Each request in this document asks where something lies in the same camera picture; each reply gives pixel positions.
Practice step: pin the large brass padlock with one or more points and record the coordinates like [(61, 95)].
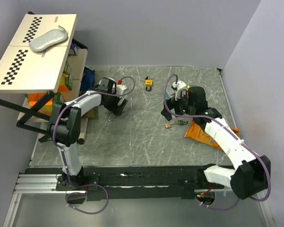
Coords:
[(111, 117)]

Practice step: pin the green yellow tea box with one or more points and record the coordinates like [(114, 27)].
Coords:
[(48, 107)]

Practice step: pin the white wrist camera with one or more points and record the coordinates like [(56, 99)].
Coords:
[(120, 89), (178, 88)]

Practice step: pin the green orange juice carton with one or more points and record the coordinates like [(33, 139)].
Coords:
[(65, 83)]

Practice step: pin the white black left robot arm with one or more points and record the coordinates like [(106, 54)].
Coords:
[(65, 123)]

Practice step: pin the yellow padlock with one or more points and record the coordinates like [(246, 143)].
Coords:
[(148, 84)]

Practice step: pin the teal white small box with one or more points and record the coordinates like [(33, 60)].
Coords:
[(170, 92)]

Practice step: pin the black frame beige shelf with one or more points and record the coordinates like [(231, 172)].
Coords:
[(29, 111)]

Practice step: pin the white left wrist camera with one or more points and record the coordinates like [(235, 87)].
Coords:
[(120, 89)]

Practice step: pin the silver glitter pouch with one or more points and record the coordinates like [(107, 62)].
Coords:
[(52, 37)]

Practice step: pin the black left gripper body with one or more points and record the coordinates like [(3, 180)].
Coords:
[(111, 104)]

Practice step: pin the small brass padlock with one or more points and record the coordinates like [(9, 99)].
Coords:
[(168, 124)]

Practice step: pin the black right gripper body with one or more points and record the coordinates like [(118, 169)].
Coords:
[(181, 107)]

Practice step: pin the blue snack bag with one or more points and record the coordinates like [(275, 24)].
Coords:
[(88, 79)]

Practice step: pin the purple white small box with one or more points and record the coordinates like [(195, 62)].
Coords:
[(73, 50)]

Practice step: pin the orange honey dijon chip bag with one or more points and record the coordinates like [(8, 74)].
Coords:
[(196, 133)]

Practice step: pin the green tea box upper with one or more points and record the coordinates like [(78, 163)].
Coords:
[(66, 68)]

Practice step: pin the checkerboard calibration board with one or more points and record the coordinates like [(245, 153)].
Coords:
[(25, 71)]

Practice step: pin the aluminium rail frame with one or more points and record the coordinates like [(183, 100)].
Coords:
[(250, 173)]

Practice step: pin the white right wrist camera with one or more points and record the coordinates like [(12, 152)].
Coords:
[(178, 88)]

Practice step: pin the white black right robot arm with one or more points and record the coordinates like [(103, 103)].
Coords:
[(250, 173)]

